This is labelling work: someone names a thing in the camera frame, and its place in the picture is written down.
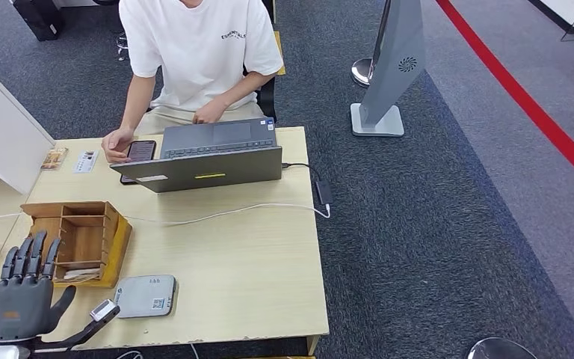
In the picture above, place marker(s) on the person's left hand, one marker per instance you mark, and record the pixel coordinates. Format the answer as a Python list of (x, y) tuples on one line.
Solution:
[(209, 113)]

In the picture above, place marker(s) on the person's right hand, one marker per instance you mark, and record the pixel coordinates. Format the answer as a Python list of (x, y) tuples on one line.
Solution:
[(116, 143)]

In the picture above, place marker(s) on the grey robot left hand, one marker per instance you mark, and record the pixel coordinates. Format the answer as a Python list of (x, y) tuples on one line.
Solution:
[(19, 309)]

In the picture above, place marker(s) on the brown room key card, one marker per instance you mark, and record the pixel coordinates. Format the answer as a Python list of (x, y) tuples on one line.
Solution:
[(54, 158)]

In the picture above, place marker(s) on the person's left forearm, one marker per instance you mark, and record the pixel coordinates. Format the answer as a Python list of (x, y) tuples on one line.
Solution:
[(247, 90)]

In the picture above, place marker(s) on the person's right forearm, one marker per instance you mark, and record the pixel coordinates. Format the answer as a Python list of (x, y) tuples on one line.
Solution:
[(136, 104)]

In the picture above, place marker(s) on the person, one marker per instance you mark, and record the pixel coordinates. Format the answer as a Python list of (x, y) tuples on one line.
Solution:
[(198, 54)]

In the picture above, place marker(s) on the pale card stack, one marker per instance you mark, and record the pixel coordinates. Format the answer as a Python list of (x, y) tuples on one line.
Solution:
[(80, 273)]

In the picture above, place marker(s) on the wooden card organizer box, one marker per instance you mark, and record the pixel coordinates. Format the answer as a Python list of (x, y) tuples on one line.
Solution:
[(113, 248)]

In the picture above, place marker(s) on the grey card reader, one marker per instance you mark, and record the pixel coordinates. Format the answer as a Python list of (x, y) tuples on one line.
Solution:
[(144, 296)]

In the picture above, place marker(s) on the black smartphone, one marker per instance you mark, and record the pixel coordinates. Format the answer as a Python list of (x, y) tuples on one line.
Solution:
[(141, 151)]

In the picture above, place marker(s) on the grey laptop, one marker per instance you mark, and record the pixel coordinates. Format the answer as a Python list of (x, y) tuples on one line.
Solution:
[(205, 173)]

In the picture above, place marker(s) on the yellow board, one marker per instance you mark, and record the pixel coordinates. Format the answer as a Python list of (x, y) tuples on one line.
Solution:
[(279, 54)]

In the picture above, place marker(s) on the metal stool leg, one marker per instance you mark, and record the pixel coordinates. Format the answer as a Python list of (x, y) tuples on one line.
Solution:
[(121, 44)]

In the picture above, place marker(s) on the white cabinet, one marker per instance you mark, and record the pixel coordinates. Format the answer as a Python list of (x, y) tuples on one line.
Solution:
[(0, 131)]

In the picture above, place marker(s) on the grey sign stand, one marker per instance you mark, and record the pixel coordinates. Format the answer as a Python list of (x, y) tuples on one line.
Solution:
[(398, 64)]

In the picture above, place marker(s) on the chrome round base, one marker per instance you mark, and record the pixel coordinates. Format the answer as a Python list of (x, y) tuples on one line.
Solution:
[(500, 349)]

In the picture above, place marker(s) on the white counter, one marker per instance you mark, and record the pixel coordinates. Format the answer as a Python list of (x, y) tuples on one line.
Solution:
[(571, 11)]

